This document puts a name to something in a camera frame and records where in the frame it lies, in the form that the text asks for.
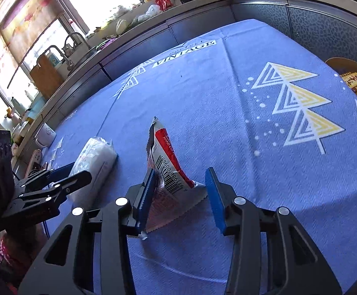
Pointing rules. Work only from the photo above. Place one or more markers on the metal kettle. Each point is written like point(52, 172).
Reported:
point(67, 48)

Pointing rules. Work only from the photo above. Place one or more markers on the kitchen window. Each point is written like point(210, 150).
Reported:
point(28, 21)

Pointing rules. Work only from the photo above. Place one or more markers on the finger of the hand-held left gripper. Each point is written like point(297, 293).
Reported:
point(60, 172)
point(71, 182)

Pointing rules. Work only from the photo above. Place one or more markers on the metal kitchen faucet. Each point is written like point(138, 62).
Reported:
point(74, 41)

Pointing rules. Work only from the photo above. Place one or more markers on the white plastic bag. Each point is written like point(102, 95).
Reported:
point(144, 13)

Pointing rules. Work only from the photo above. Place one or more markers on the white mug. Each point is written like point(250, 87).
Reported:
point(45, 135)

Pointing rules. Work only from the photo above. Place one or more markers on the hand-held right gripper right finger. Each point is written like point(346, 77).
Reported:
point(215, 199)

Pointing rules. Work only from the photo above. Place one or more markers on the blue patterned tablecloth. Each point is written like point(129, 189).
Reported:
point(212, 98)

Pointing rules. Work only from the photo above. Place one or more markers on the wooden cutting board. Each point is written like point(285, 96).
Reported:
point(46, 75)

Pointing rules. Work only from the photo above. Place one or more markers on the red white snack packet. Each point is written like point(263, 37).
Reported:
point(169, 166)

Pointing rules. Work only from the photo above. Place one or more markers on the white power strip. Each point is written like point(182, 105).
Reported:
point(34, 159)

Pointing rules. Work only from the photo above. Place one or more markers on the person's left forearm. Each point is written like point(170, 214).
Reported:
point(18, 249)

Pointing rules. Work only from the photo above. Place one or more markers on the brown cardboard bin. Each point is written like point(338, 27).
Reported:
point(347, 64)

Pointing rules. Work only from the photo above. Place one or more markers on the yellow red box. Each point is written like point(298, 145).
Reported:
point(355, 81)

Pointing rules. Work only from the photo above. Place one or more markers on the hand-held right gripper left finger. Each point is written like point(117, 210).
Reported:
point(146, 198)

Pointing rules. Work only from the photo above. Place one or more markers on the clear-wrapped tissue pack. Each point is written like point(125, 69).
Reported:
point(97, 159)

